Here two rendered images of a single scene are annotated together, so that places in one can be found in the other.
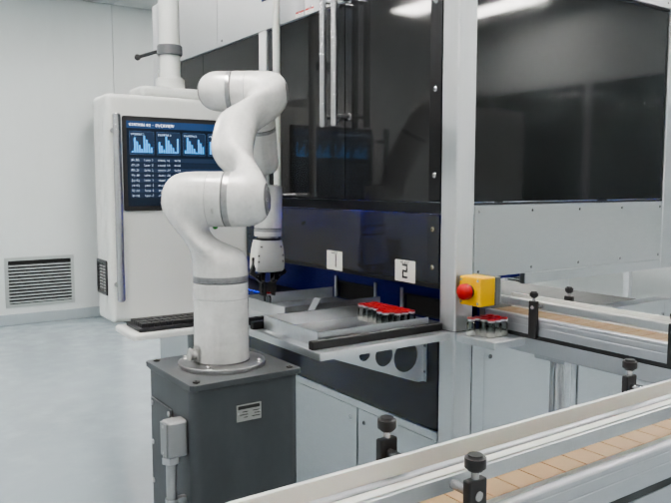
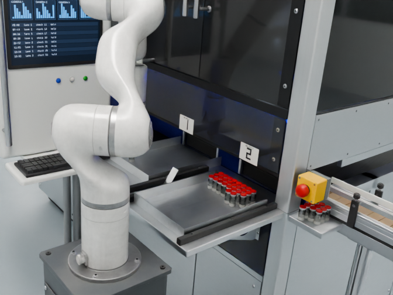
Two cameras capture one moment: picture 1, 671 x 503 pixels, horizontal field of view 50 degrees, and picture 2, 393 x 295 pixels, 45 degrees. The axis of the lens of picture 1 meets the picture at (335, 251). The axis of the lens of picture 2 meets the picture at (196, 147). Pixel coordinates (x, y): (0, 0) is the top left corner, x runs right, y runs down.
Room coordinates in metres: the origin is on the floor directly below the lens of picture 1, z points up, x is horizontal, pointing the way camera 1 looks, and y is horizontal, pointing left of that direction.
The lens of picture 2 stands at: (0.47, 0.16, 1.61)
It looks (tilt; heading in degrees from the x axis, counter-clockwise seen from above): 21 degrees down; 353
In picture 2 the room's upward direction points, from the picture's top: 5 degrees clockwise
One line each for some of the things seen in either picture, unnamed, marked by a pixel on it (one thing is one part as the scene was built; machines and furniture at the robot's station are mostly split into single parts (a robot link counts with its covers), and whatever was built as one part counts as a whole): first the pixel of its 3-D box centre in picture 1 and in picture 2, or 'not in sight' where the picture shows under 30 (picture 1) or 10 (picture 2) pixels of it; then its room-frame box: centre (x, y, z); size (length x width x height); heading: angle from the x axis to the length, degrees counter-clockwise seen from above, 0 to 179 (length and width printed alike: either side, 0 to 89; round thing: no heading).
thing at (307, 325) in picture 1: (345, 322); (200, 201); (1.82, -0.03, 0.90); 0.34 x 0.26 x 0.04; 124
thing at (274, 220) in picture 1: (267, 206); (133, 82); (2.16, 0.21, 1.19); 0.09 x 0.08 x 0.13; 84
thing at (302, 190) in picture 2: (465, 291); (303, 190); (1.72, -0.32, 1.00); 0.04 x 0.04 x 0.04; 35
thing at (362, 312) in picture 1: (378, 315); (226, 190); (1.89, -0.12, 0.91); 0.18 x 0.02 x 0.05; 34
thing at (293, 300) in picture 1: (311, 301); (166, 157); (2.17, 0.08, 0.90); 0.34 x 0.26 x 0.04; 125
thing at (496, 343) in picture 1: (494, 338); (317, 220); (1.76, -0.40, 0.87); 0.14 x 0.13 x 0.02; 125
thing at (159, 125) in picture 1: (172, 203); (48, 56); (2.51, 0.58, 1.19); 0.50 x 0.19 x 0.78; 123
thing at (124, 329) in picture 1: (187, 323); (63, 160); (2.35, 0.50, 0.79); 0.45 x 0.28 x 0.03; 123
